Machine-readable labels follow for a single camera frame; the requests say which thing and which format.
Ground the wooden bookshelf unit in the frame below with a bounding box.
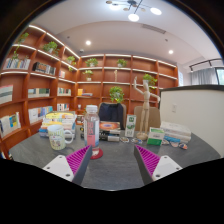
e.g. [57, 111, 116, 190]
[0, 23, 179, 158]

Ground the stack of colourful books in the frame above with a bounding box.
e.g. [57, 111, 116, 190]
[38, 111, 78, 139]

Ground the yellow striped cartoon mug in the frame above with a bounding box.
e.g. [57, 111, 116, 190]
[47, 124, 75, 151]

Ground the wooden artist mannequin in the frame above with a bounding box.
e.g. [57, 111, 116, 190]
[133, 76, 161, 141]

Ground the small green white box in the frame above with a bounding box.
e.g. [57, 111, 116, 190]
[146, 127, 166, 147]

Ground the chair with dark jacket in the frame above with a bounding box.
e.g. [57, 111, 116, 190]
[98, 102, 127, 130]

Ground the stack of white boxes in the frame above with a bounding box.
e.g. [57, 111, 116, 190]
[159, 120, 193, 144]

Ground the clear plastic water bottle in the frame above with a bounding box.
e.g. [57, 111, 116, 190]
[83, 104, 101, 150]

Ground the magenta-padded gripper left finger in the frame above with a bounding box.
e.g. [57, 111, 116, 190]
[43, 144, 95, 187]

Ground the grey curtain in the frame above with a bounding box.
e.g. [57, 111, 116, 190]
[190, 67, 219, 86]

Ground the branched ceiling lamp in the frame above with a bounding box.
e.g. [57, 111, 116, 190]
[105, 0, 163, 23]

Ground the window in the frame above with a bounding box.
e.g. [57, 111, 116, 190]
[214, 66, 224, 86]

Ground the black ceiling track rail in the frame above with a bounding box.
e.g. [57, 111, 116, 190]
[188, 58, 224, 73]

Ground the white counter with dark top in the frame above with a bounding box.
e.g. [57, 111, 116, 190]
[159, 84, 224, 158]

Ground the ceiling air vent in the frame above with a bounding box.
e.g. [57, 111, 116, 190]
[141, 23, 167, 35]

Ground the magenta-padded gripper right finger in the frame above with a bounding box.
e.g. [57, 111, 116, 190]
[133, 144, 184, 186]

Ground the stack of dark books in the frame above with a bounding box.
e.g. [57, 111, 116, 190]
[79, 120, 122, 143]

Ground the tan upholstered chair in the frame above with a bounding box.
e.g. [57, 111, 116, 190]
[133, 105, 162, 133]

